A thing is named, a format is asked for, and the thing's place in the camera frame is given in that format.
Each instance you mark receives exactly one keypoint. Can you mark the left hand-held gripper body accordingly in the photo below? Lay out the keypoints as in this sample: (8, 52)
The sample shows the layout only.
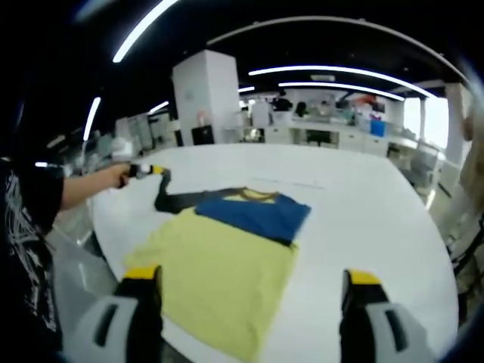
(121, 148)

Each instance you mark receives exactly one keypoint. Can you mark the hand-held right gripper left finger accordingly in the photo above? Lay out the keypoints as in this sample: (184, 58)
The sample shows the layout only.
(145, 321)

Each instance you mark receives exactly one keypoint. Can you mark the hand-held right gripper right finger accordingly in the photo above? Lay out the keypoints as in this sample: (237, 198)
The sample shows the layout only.
(357, 325)

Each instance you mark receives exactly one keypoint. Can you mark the yellow garment with blue and grey sleeves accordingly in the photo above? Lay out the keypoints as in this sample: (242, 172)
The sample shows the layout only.
(227, 272)

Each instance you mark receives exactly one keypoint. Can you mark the person's left hand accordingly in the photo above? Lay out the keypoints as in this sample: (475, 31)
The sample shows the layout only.
(115, 177)

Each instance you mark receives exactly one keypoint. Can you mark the white storage racks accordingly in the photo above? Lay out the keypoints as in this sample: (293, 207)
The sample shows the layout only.
(145, 132)

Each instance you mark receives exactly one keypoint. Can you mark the straight ceiling light strip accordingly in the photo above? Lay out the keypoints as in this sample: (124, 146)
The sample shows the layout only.
(140, 32)
(92, 117)

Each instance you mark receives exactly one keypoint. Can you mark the black box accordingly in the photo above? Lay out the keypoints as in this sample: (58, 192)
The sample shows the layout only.
(203, 135)

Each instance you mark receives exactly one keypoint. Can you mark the white pillar with black box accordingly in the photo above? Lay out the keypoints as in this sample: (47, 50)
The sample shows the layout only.
(206, 90)

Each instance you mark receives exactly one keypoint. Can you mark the person's black printed t-shirt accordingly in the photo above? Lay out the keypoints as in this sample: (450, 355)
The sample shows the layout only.
(26, 246)

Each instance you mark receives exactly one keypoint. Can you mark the white counter with cabinets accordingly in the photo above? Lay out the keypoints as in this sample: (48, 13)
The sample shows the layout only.
(340, 140)

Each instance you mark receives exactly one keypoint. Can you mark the blue storage bin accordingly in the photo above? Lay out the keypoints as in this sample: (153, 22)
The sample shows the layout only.
(379, 128)

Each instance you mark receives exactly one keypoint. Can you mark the short curved ceiling light strip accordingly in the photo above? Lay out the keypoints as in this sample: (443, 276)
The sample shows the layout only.
(340, 86)

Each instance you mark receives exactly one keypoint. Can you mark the long curved ceiling light strip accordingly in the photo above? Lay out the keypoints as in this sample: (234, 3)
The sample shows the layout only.
(340, 70)

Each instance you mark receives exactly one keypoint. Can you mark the red hanging cloth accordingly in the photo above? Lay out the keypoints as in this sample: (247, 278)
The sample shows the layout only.
(369, 100)

